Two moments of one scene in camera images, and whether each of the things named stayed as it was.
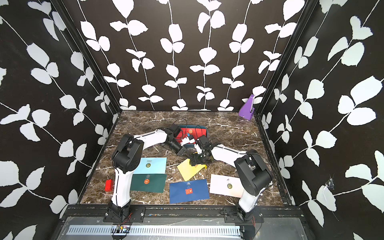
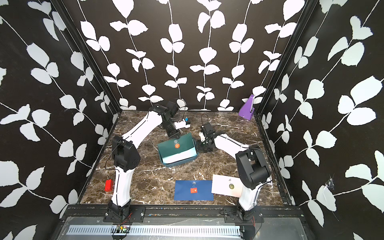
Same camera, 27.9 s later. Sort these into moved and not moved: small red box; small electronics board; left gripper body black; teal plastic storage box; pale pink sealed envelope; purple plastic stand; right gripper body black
Moved: teal plastic storage box; left gripper body black; right gripper body black
Not moved: pale pink sealed envelope; small electronics board; purple plastic stand; small red box
